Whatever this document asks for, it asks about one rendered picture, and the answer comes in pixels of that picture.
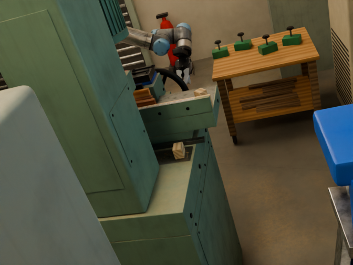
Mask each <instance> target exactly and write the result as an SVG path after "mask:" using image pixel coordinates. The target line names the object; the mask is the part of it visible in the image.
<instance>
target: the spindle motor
mask: <svg viewBox="0 0 353 265"><path fill-rule="evenodd" d="M98 1H99V4H100V6H101V9H102V12H103V14H104V17H105V19H106V22H107V25H108V28H109V30H110V33H111V36H112V39H113V42H114V44H117V43H119V42H120V41H122V40H123V39H125V38H126V37H127V36H128V35H129V31H128V29H127V26H126V22H125V20H124V17H123V14H122V11H121V8H120V5H119V3H118V0H98Z"/></svg>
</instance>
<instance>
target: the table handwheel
mask: <svg viewBox="0 0 353 265"><path fill-rule="evenodd" d="M155 71H156V72H157V73H160V75H163V78H162V81H163V84H165V81H166V79H167V77H169V78H171V79H173V80H174V81H175V82H176V83H177V84H178V85H179V86H180V87H181V89H182V91H187V90H189V89H188V87H187V85H186V83H185V82H184V81H183V79H182V78H181V77H179V76H178V75H177V74H175V73H174V72H172V71H170V70H167V69H164V68H155Z"/></svg>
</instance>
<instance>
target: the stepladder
mask: <svg viewBox="0 0 353 265"><path fill-rule="evenodd" d="M313 121H314V130H315V133H316V136H317V138H318V141H319V143H320V146H321V148H322V151H323V153H324V156H325V159H326V161H327V164H328V167H329V169H330V173H331V176H332V178H333V180H334V182H335V184H336V185H337V187H330V188H328V193H329V199H330V202H331V205H332V207H333V210H334V213H335V216H336V219H337V222H338V229H337V239H336V250H335V259H334V265H353V104H349V105H343V106H338V107H333V108H327V109H322V110H317V111H315V112H314V114H313Z"/></svg>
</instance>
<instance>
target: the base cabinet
mask: <svg viewBox="0 0 353 265"><path fill-rule="evenodd" d="M110 244H111V246H112V248H113V250H114V252H115V254H116V256H117V258H118V260H119V262H120V264H121V265H242V248H241V245H240V241H239V238H238V235H237V231H236V227H235V224H234V220H233V217H232V213H231V209H230V205H229V202H228V199H227V196H226V192H225V188H224V185H223V181H222V177H221V174H220V170H219V167H218V164H217V160H216V156H215V153H214V149H213V146H212V142H211V138H210V134H209V131H208V132H207V138H206V144H205V151H204V157H203V163H202V170H201V176H200V182H199V188H198V195H197V199H196V205H195V211H194V217H193V224H192V230H191V234H190V235H187V236H175V237H164V238H152V239H140V240H129V241H117V242H110Z"/></svg>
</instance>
